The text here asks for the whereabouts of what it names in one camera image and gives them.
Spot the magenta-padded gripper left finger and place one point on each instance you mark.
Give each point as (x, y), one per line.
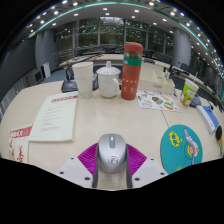
(71, 171)

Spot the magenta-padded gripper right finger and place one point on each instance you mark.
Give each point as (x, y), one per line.
(150, 170)

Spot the silver computer mouse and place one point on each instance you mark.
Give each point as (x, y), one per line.
(112, 155)

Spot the round teal cartoon mouse pad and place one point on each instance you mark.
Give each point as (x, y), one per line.
(180, 151)

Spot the cream paper document red header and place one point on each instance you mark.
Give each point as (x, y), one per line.
(56, 116)

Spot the red and white brochure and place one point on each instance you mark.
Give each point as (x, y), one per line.
(19, 145)

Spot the colourful sticker sheet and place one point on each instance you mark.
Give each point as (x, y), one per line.
(155, 101)

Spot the blue and white book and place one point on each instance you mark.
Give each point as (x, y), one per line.
(208, 118)

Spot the dark gooseneck conference microphone unit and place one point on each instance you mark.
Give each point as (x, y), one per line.
(196, 101)
(69, 86)

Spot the printed paper cup with straw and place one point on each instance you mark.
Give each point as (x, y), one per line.
(188, 95)

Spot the white desk organiser box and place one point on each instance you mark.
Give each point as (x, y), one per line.
(156, 83)

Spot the white lidded ceramic mug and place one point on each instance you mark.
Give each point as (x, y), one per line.
(107, 81)

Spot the red thermos bottle green band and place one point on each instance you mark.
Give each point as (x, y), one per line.
(131, 75)

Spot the white standing board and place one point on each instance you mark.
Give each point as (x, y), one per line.
(46, 70)

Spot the black office chairs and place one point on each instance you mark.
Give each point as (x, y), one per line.
(110, 50)

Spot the ceiling lights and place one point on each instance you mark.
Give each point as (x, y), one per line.
(105, 8)

